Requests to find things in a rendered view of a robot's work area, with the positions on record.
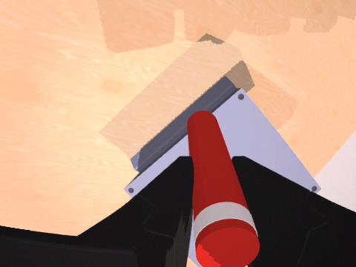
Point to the grey sloped panel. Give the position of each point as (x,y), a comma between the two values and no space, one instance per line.
(247,132)

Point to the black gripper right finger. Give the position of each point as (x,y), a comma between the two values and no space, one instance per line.
(296,227)

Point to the red peg with white band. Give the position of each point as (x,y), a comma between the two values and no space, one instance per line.
(223,229)

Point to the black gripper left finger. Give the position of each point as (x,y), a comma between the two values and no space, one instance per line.
(152,230)

